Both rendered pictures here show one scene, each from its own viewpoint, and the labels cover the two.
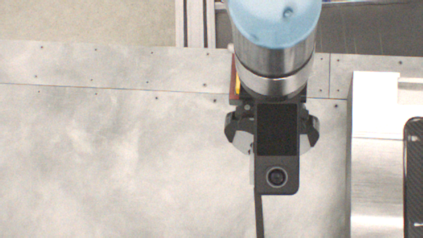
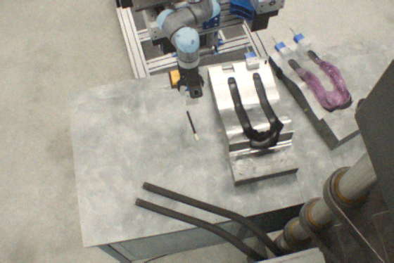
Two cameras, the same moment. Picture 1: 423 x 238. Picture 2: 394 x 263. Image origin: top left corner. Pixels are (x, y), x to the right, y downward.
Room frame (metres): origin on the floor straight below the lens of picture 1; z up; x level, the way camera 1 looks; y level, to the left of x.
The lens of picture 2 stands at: (-0.43, 0.23, 2.39)
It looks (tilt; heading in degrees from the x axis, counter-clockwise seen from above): 66 degrees down; 338
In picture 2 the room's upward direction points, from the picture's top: 1 degrees counter-clockwise
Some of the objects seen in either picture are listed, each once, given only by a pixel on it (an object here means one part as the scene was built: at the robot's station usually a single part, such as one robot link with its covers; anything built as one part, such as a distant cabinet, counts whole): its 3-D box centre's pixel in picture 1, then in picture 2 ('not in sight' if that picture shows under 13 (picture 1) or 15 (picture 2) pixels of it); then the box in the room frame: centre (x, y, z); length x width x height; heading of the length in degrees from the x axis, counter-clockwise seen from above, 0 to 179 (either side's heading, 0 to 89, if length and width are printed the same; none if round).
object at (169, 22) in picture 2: not in sight; (176, 23); (0.45, -0.06, 1.25); 0.11 x 0.11 x 0.08; 10
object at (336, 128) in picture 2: not in sight; (324, 86); (0.19, -0.63, 0.86); 0.50 x 0.26 x 0.11; 5
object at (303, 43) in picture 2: not in sight; (297, 37); (0.46, -0.65, 0.86); 0.13 x 0.05 x 0.05; 5
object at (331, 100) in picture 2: not in sight; (325, 81); (0.19, -0.62, 0.90); 0.26 x 0.18 x 0.08; 5
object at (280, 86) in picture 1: (270, 53); (187, 58); (0.35, -0.06, 1.17); 0.08 x 0.08 x 0.05
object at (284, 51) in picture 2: not in sight; (279, 46); (0.45, -0.54, 0.86); 0.13 x 0.05 x 0.05; 5
